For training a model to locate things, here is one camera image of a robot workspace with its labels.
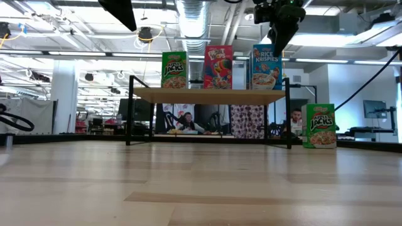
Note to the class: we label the wooden shelf with black frame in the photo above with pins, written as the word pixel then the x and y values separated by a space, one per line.
pixel 207 95

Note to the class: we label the silver ventilation duct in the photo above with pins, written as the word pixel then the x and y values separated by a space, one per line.
pixel 193 22

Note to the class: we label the grey wall monitor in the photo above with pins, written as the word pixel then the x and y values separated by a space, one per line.
pixel 375 109

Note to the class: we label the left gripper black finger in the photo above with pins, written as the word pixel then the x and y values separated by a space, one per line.
pixel 121 12

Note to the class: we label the purple dotted panel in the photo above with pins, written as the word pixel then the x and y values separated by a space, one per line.
pixel 248 120

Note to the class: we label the colourful patterned panel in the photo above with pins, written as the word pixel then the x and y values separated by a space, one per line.
pixel 179 108

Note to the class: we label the black computer monitor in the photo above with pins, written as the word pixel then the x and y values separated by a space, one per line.
pixel 139 110

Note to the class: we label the grey metal post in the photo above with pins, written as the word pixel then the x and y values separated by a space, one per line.
pixel 9 140

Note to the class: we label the grey fabric partition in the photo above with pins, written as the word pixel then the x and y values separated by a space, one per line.
pixel 37 116

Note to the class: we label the black background stand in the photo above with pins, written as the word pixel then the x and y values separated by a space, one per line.
pixel 312 91

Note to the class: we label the black round ceiling fixture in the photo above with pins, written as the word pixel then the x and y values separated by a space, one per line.
pixel 89 77
pixel 4 30
pixel 145 34

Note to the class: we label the green Apple Jacks cereal box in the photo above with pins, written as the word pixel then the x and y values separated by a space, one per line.
pixel 320 125
pixel 174 70

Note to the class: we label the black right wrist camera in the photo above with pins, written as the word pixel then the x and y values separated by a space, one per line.
pixel 263 14

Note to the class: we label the grey background desk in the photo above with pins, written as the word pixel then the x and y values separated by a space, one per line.
pixel 370 129

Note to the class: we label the white cylindrical column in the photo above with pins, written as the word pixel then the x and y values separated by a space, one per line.
pixel 64 103

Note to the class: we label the person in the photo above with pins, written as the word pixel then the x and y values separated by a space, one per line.
pixel 296 117
pixel 188 120

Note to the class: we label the red Froot Loops cereal box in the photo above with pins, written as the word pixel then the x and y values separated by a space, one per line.
pixel 218 67

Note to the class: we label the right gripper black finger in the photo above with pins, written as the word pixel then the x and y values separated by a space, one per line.
pixel 281 39

